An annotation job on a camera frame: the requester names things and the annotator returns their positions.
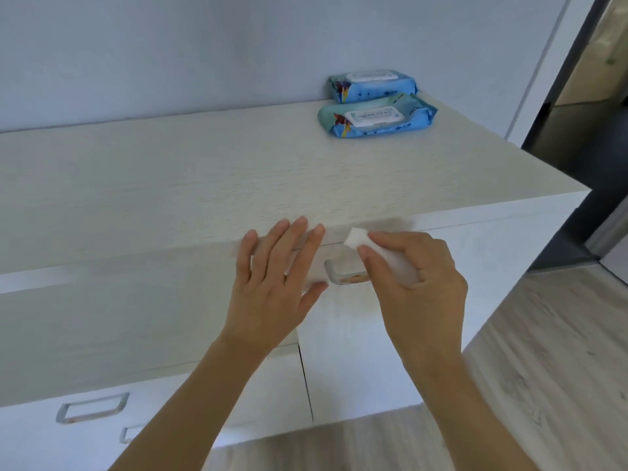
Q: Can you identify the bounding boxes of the blue wet wipe pack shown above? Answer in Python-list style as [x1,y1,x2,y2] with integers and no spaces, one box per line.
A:
[317,92,438,139]
[328,69,419,105]

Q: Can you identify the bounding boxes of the person's left forearm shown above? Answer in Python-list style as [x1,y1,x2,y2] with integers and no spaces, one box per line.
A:
[107,336,275,471]

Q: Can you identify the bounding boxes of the silver cabinet door handle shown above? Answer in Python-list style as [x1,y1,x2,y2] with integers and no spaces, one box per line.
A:
[323,258,370,286]

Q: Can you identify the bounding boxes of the person's right hand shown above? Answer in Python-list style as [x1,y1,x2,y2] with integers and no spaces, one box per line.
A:
[357,231,470,364]

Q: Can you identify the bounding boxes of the white door frame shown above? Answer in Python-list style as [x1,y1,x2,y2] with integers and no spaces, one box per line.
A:
[505,0,612,150]

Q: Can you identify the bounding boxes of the white room door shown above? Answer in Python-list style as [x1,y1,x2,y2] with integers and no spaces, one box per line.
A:
[586,196,628,290]

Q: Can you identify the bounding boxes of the white cabinet door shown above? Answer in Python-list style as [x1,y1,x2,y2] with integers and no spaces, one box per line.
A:
[296,210,587,428]

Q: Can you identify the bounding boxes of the white wooden cabinet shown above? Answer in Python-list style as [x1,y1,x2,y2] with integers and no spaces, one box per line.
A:
[0,98,592,471]

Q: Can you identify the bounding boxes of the person's left hand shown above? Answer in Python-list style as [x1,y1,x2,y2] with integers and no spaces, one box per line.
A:
[219,216,330,361]

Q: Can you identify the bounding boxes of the white wipe pad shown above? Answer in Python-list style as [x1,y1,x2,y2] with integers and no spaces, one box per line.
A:
[343,228,421,290]

